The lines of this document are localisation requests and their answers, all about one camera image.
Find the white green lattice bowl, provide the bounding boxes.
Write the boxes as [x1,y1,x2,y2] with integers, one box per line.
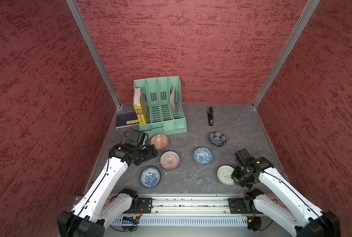
[217,165,235,186]

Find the orange patterned bowl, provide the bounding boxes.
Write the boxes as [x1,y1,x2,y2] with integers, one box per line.
[150,134,169,150]

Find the pink brown striped bowl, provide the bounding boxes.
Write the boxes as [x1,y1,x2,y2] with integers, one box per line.
[160,151,180,171]

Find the dark flower shaped bowl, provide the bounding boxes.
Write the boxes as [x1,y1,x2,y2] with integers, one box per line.
[209,132,226,147]

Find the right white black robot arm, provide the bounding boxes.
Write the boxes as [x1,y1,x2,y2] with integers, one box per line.
[231,149,341,237]

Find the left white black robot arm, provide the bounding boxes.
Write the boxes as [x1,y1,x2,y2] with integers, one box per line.
[57,144,158,237]

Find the blue floral rimmed bowl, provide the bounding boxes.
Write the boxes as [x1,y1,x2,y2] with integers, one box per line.
[139,166,161,189]

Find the dark blue book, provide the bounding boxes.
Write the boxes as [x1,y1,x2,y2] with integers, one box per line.
[116,112,139,128]

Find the blue swirl pattern bowl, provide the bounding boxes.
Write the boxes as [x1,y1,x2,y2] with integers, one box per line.
[193,147,213,166]

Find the yellow book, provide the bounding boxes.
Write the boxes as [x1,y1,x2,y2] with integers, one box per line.
[133,104,147,125]

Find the green plastic file organizer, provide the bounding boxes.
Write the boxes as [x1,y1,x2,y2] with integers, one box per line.
[133,76,187,138]

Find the thin book in organizer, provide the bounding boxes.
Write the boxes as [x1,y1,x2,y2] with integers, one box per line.
[170,86,176,114]

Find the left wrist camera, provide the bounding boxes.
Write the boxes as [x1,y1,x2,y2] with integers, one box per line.
[124,128,148,148]

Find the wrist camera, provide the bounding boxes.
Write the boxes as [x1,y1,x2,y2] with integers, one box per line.
[234,149,255,167]
[124,128,148,148]

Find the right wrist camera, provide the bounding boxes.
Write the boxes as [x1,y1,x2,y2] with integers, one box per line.
[234,149,255,167]

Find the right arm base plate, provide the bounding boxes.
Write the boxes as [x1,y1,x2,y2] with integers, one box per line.
[228,198,255,214]

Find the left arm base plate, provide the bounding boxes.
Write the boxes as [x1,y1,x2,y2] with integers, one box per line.
[131,197,153,214]

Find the aluminium mounting rail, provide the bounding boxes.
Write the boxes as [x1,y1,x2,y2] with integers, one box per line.
[138,194,244,216]

